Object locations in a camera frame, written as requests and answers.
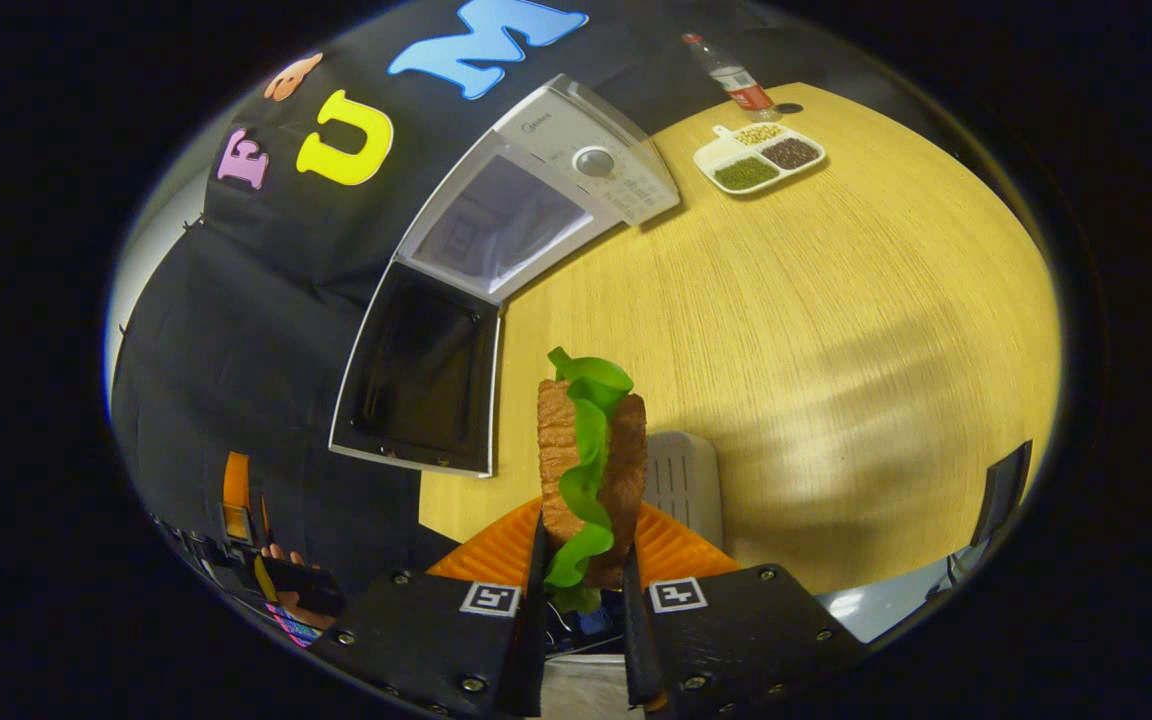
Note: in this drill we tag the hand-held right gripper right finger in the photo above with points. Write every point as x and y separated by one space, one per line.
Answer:
636 650

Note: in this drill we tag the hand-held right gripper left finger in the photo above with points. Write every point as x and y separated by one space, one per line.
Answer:
533 650

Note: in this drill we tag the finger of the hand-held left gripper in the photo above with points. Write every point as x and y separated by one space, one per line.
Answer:
236 495

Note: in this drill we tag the sandwich with green lettuce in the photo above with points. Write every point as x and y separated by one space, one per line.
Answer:
621 470

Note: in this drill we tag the white microwave oven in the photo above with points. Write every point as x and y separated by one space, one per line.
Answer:
576 140

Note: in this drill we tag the black backdrop cloth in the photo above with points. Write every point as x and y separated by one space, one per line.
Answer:
236 350

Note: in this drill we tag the white ribbed plastic tray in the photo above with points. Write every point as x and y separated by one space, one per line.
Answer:
686 485

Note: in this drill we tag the dark flat panel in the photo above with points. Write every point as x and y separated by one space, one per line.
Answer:
1001 490

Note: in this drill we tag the white divided dish with beans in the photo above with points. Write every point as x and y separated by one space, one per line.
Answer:
756 160

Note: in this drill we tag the clear bottle with red label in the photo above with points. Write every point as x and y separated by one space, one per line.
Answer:
741 85

